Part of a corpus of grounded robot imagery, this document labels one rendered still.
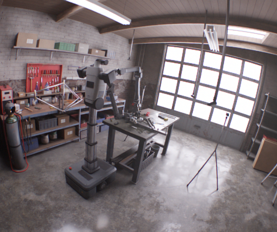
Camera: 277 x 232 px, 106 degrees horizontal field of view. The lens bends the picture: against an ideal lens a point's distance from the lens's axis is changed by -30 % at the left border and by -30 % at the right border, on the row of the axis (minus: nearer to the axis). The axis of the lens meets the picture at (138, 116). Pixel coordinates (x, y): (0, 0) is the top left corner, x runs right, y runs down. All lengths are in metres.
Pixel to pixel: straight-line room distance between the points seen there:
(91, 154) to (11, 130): 1.26
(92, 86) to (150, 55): 4.08
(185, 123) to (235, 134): 1.76
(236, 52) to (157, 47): 2.66
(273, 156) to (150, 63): 4.91
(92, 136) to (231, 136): 4.29
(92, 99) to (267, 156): 4.23
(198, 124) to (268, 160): 2.56
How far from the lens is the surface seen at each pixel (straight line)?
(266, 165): 4.56
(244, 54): 5.04
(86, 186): 2.00
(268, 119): 5.18
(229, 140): 5.20
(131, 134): 2.00
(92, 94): 1.71
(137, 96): 2.06
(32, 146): 3.02
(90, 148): 1.99
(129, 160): 2.62
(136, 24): 3.69
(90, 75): 1.74
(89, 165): 2.14
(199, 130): 5.16
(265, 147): 4.40
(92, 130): 1.89
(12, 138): 2.50
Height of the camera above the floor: 1.67
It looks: 17 degrees down
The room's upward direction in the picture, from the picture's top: 10 degrees clockwise
